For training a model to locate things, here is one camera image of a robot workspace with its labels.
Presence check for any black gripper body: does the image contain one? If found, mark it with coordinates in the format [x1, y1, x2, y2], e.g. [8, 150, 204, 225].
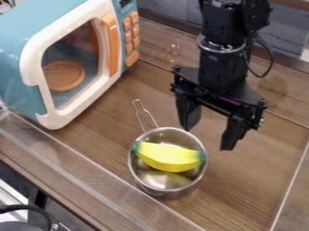
[171, 42, 266, 130]

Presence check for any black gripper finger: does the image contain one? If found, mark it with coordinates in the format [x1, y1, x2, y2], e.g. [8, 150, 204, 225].
[175, 93, 202, 131]
[219, 115, 249, 151]

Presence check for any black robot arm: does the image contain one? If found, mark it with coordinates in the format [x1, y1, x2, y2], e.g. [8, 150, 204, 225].
[171, 0, 271, 151]

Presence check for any clear acrylic barrier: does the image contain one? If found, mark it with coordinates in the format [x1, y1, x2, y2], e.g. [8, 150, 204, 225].
[0, 102, 204, 231]

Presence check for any black cable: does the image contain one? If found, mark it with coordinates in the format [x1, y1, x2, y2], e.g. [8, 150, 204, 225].
[0, 204, 53, 231]

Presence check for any silver pot with handle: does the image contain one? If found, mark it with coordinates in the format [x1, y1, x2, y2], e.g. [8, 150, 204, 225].
[128, 99, 207, 198]

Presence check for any blue toy microwave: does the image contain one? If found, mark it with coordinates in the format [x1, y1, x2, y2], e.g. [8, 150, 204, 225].
[0, 0, 140, 130]

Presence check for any yellow toy banana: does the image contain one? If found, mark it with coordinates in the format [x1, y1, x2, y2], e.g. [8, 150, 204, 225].
[131, 141, 206, 172]

